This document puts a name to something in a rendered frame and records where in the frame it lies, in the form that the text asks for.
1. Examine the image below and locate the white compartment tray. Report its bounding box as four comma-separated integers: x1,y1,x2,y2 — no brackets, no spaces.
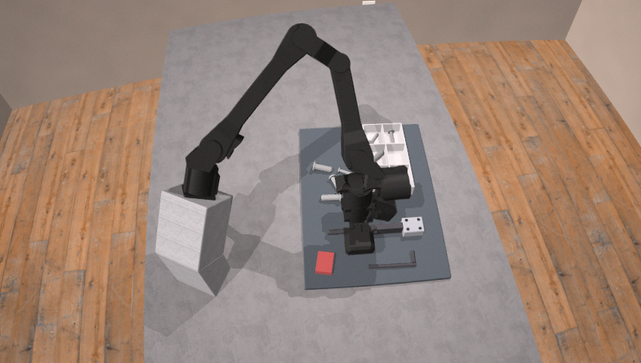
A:
362,123,414,194

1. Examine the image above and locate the white headed pin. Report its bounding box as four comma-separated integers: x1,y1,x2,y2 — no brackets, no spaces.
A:
321,194,342,203
312,161,333,172

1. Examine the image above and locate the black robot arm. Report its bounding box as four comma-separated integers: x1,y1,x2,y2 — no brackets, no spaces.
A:
181,23,411,222

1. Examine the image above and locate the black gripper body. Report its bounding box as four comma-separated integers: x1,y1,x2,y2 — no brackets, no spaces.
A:
340,192,375,255

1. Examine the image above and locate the white block with two dark holes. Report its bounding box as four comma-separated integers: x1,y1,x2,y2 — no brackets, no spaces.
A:
401,216,425,237

